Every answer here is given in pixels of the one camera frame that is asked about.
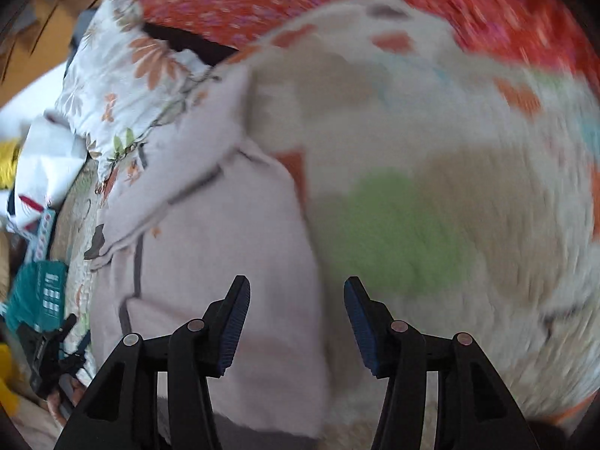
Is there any red floral bedsheet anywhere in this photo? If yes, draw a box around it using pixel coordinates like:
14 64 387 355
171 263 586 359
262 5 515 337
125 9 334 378
141 0 594 80

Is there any white patterned blanket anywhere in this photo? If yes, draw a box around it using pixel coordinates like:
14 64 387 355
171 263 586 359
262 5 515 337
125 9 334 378
220 0 600 432

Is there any teal box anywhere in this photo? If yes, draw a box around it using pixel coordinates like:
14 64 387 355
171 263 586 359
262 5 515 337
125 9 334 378
6 261 69 333

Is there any pale lilac garment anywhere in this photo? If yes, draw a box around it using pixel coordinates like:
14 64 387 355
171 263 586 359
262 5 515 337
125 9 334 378
89 58 329 441

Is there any white plastic bag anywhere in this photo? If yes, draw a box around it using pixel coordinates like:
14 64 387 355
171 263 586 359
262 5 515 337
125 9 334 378
7 112 90 235

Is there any black strap bundle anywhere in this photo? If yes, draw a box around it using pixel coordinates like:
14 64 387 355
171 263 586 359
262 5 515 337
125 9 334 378
16 314 92 399

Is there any white floral pillow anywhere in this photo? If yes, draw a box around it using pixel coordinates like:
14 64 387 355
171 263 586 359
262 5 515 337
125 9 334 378
55 0 221 198

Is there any yellow cloth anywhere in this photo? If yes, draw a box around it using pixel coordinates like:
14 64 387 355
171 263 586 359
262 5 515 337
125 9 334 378
0 143 22 191

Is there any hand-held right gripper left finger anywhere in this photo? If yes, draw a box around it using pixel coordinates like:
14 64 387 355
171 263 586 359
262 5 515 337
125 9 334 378
54 275 251 450

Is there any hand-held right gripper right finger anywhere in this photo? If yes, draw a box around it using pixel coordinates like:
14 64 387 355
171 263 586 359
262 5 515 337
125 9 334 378
343 276 542 450

